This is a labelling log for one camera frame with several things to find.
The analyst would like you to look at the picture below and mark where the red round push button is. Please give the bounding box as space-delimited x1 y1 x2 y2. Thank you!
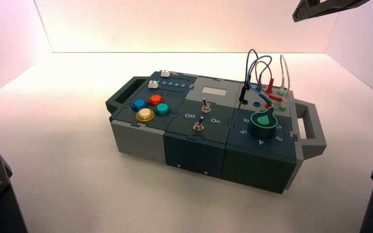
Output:
148 94 165 108

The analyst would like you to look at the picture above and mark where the blue round push button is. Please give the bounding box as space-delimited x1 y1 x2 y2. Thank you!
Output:
131 98 149 112

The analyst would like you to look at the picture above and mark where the white jumper cable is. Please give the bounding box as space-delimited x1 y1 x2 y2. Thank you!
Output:
277 54 291 112

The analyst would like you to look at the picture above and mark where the grey rectangular display window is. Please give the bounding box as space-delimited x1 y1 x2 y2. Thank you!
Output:
202 86 227 96

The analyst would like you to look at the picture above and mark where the teal round push button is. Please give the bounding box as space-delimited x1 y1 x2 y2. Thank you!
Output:
154 102 172 117

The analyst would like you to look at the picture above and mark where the blue jumper cable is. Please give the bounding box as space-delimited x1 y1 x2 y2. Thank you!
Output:
247 55 273 104

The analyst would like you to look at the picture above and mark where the black jumper cable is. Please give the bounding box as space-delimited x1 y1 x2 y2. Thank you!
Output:
238 49 259 105

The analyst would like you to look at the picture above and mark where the red jumper cable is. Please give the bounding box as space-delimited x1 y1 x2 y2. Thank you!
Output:
254 61 283 109

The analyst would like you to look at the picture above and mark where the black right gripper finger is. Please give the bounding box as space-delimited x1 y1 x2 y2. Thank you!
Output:
292 0 371 23

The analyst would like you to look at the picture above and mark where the dark teal grey control box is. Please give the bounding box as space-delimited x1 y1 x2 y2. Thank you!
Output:
105 69 327 195

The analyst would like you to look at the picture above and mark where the metal toggle switch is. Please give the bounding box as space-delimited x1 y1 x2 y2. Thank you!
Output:
201 98 212 114
193 116 205 133

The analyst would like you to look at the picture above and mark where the yellow round push button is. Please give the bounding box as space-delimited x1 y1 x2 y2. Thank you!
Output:
136 108 155 123

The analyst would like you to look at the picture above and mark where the dark green rotary knob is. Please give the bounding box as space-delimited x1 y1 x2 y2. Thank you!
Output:
248 107 278 139

